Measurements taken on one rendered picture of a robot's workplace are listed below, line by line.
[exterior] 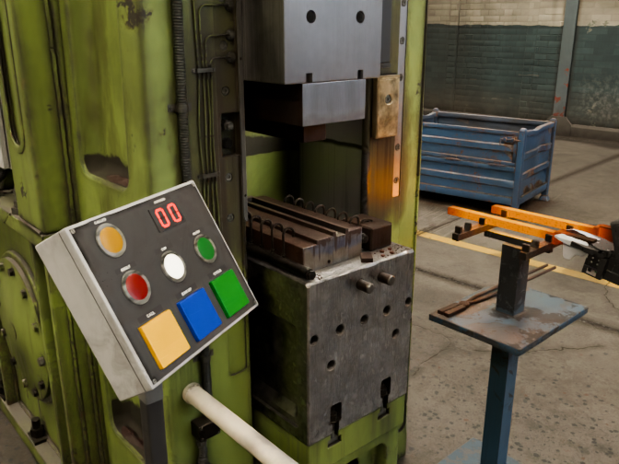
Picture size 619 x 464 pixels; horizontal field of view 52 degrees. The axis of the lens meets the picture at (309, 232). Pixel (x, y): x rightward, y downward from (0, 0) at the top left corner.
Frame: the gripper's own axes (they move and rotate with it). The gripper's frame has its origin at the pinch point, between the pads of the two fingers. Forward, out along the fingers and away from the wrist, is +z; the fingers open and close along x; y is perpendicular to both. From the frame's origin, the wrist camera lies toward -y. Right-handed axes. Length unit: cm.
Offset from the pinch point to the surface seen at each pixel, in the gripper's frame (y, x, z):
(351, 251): 7, -51, 31
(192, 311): -6, -110, 14
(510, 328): 28.2, -11.7, 1.9
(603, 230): -0.3, 11.0, -5.7
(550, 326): 27.1, -2.4, -4.9
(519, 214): 4.4, 9.4, 18.9
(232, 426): 35, -94, 21
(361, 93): -33, -48, 38
